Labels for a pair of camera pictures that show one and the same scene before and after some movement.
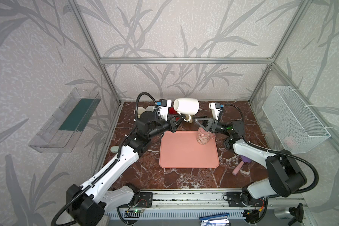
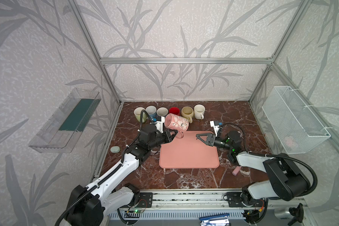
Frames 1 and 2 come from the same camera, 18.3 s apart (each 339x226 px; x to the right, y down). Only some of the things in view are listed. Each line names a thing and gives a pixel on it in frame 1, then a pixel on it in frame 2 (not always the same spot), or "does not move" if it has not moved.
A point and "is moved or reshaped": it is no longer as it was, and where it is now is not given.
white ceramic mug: x=186 y=106 -> x=199 y=110
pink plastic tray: x=180 y=149 does not move
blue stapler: x=218 y=220 does not move
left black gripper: x=171 y=124 -> x=167 y=136
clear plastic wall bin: x=59 y=134 does not move
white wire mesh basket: x=295 y=130 does not move
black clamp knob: x=298 y=212 does not move
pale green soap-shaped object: x=114 y=149 does not move
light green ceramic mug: x=140 y=109 does not move
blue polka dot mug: x=149 y=108 does not move
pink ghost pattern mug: x=203 y=137 is moved or reshaped
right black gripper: x=214 y=127 -> x=211 y=139
